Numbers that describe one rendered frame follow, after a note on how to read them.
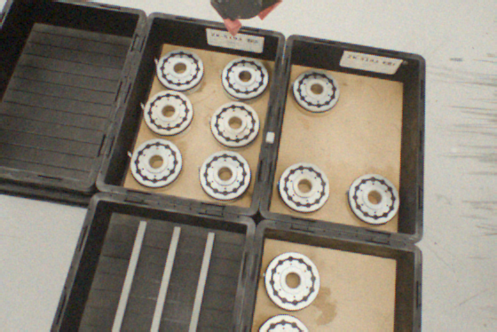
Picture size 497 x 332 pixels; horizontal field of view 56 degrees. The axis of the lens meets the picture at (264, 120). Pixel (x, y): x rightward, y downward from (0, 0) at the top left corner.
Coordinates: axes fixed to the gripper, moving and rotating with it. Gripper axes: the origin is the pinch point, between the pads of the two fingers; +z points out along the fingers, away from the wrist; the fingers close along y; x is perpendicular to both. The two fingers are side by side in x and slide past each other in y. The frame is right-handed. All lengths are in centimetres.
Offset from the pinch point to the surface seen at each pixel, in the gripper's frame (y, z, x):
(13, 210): -57, 36, 9
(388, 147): 16.6, 23.5, -30.2
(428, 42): 53, 36, -12
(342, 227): -5.6, 13.6, -37.8
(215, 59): -1.9, 23.0, 9.3
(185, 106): -14.5, 20.1, 1.5
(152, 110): -20.6, 19.9, 4.7
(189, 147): -18.4, 23.2, -5.6
